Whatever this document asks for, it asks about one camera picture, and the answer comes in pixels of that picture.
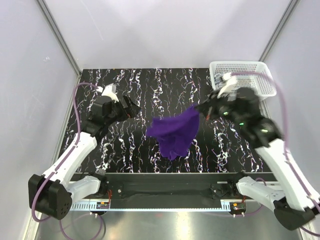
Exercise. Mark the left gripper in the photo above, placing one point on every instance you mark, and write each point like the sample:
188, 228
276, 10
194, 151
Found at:
127, 112

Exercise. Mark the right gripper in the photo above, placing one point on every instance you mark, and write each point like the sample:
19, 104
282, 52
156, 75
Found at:
207, 107

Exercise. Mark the purple towel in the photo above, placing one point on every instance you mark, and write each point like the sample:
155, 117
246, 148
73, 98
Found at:
175, 134

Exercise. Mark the blue white patterned towel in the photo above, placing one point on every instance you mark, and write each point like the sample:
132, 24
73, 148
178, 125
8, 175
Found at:
218, 80

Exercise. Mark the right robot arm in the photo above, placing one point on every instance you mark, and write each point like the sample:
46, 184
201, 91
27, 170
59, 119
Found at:
297, 203

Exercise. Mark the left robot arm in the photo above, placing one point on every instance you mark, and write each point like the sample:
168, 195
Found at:
63, 169

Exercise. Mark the white plastic basket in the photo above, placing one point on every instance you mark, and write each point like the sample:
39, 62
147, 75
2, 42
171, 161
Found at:
261, 86

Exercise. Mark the black marble pattern mat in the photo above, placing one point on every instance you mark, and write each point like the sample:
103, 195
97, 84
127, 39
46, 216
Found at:
161, 92

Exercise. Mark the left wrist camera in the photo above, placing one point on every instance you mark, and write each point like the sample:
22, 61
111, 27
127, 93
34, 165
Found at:
109, 91

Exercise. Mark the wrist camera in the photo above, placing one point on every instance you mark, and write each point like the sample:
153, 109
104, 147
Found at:
227, 83
109, 91

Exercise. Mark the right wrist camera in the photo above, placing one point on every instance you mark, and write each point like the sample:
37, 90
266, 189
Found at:
227, 83

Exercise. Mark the aluminium frame rail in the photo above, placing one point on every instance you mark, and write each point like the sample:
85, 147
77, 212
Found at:
79, 190

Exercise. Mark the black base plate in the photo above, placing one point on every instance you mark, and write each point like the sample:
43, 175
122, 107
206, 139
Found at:
126, 185

